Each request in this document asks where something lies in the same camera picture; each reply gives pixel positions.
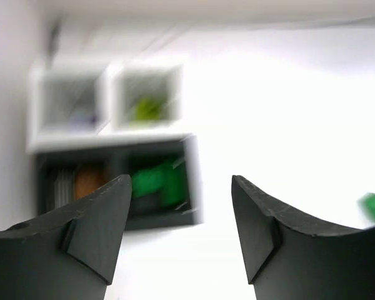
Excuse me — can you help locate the lime green lego brick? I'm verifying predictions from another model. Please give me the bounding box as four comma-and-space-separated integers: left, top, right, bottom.
131, 96, 167, 122

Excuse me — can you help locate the orange lego plate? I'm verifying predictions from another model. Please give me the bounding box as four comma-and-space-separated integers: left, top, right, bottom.
74, 167, 108, 200

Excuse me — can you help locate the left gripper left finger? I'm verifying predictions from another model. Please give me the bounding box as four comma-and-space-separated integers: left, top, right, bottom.
0, 175, 132, 299

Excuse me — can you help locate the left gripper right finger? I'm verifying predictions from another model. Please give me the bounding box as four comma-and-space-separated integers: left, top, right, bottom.
231, 176, 375, 300

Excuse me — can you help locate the lavender lego brick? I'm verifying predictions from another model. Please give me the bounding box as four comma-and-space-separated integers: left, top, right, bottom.
67, 109, 96, 127

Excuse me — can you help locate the black slotted container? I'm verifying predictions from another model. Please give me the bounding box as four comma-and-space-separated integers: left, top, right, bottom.
34, 134, 201, 231

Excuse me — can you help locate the green two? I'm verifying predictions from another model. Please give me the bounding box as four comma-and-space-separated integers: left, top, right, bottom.
359, 192, 375, 223

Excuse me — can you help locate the dark green lego brick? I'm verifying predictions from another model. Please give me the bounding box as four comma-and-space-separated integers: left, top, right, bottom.
132, 161, 186, 207

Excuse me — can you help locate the white slotted container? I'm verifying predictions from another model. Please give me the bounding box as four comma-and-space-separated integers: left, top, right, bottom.
26, 59, 192, 154

